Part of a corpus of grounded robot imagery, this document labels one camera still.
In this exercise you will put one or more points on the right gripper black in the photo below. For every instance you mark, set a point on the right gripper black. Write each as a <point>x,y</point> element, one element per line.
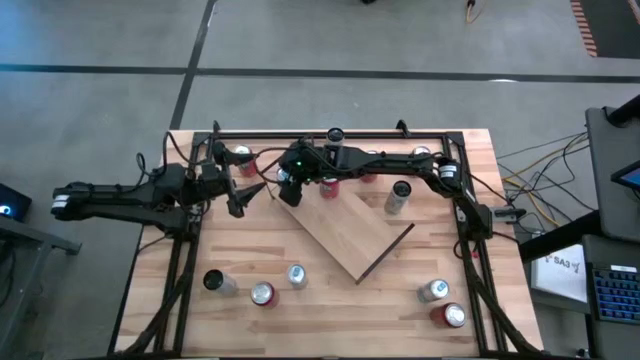
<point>310,162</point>

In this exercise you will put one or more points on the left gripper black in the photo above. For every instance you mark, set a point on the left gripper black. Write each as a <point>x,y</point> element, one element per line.
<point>212,182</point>

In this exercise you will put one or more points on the red Fanta can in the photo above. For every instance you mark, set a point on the red Fanta can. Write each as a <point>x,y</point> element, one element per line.
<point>369,178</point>
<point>329,189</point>
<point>248,169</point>

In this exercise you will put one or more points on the tall white Celsius can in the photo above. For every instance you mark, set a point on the tall white Celsius can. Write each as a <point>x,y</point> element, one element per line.
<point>396,200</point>

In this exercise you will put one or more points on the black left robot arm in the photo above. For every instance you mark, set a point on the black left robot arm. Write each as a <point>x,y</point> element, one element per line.
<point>115,197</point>

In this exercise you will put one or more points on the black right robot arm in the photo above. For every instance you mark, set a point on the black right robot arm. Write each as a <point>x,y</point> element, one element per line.
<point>400,162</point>

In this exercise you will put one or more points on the tall white palm print can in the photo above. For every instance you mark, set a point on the tall white palm print can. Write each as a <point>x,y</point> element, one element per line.
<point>335,136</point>

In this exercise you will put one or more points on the tall silver black-top can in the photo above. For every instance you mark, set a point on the tall silver black-top can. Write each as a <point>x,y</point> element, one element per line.
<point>220,284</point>

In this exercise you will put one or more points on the red Coca-Cola zero sugar can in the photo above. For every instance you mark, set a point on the red Coca-Cola zero sugar can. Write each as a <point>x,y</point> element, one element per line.
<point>262,294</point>

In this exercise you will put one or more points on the gray metal desk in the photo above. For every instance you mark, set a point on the gray metal desk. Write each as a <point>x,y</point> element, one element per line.
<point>35,237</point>

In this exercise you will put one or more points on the black box blue light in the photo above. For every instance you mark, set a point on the black box blue light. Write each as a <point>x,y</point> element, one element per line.
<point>15,205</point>

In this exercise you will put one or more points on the black desk beam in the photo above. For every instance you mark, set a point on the black desk beam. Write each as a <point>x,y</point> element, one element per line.
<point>555,239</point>

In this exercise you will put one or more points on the white paper sign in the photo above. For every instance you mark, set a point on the white paper sign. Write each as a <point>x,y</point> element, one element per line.
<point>560,272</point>

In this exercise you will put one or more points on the gray desk top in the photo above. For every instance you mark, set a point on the gray desk top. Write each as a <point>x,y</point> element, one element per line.
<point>607,190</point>

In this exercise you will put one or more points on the monitor with blue screen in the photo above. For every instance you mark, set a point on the monitor with blue screen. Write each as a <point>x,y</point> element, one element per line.
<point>631,176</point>

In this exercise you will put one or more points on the black monitor pole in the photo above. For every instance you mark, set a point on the black monitor pole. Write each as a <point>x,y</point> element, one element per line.
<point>625,112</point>

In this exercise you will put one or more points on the backlit computer keyboard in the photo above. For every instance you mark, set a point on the backlit computer keyboard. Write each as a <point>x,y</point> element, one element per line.
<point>617,295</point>

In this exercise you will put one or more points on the black floor mat orange stripes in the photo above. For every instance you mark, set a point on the black floor mat orange stripes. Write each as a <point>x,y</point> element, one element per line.
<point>610,30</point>

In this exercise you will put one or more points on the dark gray desk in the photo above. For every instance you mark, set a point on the dark gray desk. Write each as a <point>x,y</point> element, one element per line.
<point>612,340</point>

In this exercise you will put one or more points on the black aluminium rig frame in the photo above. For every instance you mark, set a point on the black aluminium rig frame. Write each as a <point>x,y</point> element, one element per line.
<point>390,135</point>

